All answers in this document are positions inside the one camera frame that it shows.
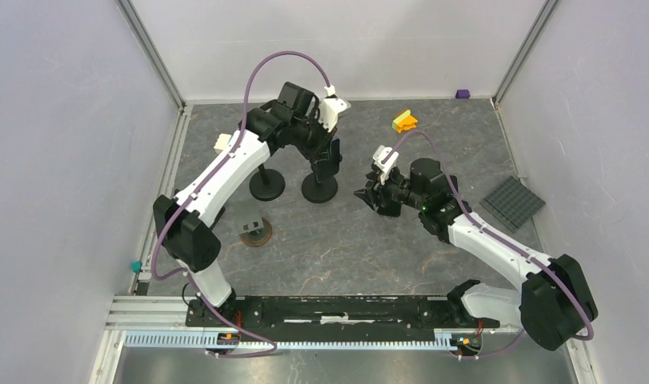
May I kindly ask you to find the blue edged black phone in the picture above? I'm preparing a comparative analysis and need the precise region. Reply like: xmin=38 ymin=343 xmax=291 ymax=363
xmin=310 ymin=138 xmax=343 ymax=182

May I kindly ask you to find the grey lego baseplate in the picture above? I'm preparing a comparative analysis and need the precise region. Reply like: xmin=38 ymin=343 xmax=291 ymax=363
xmin=480 ymin=176 xmax=546 ymax=232

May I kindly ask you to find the yellow orange toy block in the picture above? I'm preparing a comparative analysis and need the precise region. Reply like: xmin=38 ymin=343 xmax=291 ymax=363
xmin=391 ymin=109 xmax=418 ymax=133

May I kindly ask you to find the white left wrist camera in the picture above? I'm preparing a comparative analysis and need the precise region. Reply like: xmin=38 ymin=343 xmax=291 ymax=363
xmin=318 ymin=85 xmax=351 ymax=133

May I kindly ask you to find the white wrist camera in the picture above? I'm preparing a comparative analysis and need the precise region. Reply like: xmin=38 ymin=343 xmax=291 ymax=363
xmin=318 ymin=85 xmax=351 ymax=133
xmin=372 ymin=145 xmax=399 ymax=185

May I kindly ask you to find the black round base phone stand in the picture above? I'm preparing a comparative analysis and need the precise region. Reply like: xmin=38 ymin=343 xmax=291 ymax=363
xmin=301 ymin=160 xmax=339 ymax=203

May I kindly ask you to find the teal small clip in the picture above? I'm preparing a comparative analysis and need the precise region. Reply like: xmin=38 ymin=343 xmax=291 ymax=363
xmin=130 ymin=261 xmax=142 ymax=274

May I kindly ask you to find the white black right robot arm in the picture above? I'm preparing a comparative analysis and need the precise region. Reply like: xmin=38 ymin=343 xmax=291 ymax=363
xmin=354 ymin=158 xmax=599 ymax=350

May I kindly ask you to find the aluminium frame rail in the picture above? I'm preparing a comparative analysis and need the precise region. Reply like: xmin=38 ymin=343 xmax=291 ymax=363
xmin=491 ymin=0 xmax=561 ymax=110
xmin=128 ymin=104 xmax=194 ymax=295

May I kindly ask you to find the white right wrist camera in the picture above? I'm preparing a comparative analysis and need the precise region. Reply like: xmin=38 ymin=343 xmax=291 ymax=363
xmin=372 ymin=145 xmax=399 ymax=185

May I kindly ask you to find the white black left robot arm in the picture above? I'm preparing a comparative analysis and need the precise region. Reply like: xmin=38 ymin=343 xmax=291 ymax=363
xmin=153 ymin=82 xmax=351 ymax=326

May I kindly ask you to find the aluminium frame rail left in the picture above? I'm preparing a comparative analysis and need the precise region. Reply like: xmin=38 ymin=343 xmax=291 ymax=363
xmin=128 ymin=104 xmax=194 ymax=295

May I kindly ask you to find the white blue toy block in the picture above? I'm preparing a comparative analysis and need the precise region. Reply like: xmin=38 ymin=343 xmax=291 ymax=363
xmin=214 ymin=134 xmax=233 ymax=154

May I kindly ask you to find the aluminium frame rail right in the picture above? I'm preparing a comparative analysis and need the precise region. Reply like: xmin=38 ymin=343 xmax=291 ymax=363
xmin=491 ymin=0 xmax=561 ymax=110

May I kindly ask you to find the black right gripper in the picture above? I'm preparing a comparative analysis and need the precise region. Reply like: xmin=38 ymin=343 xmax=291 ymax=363
xmin=353 ymin=165 xmax=426 ymax=212

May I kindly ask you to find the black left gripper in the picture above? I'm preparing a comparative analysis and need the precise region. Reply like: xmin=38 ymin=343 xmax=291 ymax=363
xmin=291 ymin=112 xmax=339 ymax=165

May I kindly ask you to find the purple toy block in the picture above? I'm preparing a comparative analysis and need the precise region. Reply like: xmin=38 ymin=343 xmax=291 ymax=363
xmin=455 ymin=89 xmax=471 ymax=99

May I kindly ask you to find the grey stand on brown base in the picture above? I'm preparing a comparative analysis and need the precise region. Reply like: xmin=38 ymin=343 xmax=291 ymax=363
xmin=238 ymin=208 xmax=273 ymax=247

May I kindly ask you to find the light blue toothed rail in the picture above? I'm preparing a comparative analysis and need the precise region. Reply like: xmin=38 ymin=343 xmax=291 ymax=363
xmin=123 ymin=329 xmax=466 ymax=351

